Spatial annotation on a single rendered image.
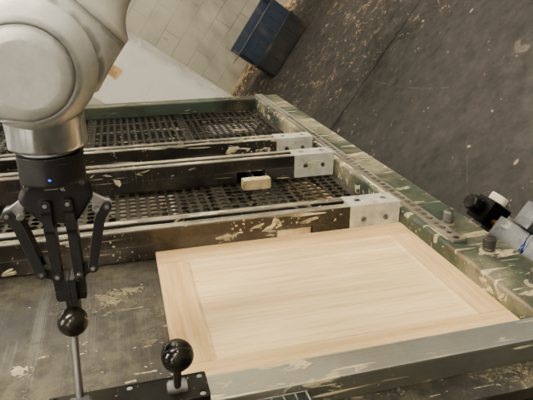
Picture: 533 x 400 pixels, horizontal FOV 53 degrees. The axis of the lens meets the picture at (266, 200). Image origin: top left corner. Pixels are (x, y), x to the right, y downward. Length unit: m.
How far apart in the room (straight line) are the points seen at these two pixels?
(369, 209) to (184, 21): 5.14
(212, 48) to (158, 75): 1.55
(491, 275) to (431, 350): 0.26
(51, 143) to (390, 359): 0.53
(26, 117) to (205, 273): 0.68
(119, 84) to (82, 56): 4.42
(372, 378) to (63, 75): 0.58
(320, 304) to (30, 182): 0.53
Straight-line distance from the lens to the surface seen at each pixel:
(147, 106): 2.47
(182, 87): 4.88
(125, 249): 1.15
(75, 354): 0.74
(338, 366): 0.79
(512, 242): 1.28
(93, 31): 0.47
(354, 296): 0.99
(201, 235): 1.15
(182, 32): 6.22
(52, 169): 0.65
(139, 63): 4.82
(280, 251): 1.13
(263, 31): 5.30
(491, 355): 0.89
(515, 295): 1.01
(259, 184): 1.50
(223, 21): 6.27
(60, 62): 0.42
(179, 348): 0.63
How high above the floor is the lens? 1.68
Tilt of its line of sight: 24 degrees down
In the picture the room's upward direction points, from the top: 61 degrees counter-clockwise
